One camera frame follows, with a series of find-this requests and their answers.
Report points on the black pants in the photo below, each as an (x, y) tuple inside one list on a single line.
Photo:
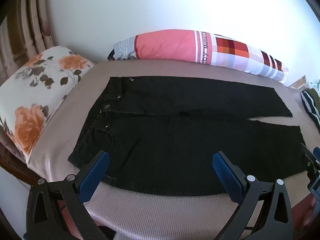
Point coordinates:
[(180, 140)]

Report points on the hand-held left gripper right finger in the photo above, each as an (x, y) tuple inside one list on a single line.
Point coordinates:
[(225, 172)]

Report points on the dark striped cloth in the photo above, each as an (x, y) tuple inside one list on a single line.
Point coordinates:
[(311, 103)]

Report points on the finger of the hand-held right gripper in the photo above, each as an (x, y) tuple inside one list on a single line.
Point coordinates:
[(310, 158)]

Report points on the beige bed sheet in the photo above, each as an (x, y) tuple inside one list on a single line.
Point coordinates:
[(160, 212)]

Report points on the floral white orange pillow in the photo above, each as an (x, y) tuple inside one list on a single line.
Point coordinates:
[(37, 95)]

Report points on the brown patterned curtain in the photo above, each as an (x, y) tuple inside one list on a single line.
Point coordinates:
[(22, 27)]

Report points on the person's right hand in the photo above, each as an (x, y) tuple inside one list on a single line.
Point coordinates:
[(310, 212)]

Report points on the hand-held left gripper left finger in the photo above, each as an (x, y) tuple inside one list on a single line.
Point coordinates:
[(96, 171)]

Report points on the pink plaid long pillow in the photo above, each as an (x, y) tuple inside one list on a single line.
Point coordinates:
[(175, 45)]

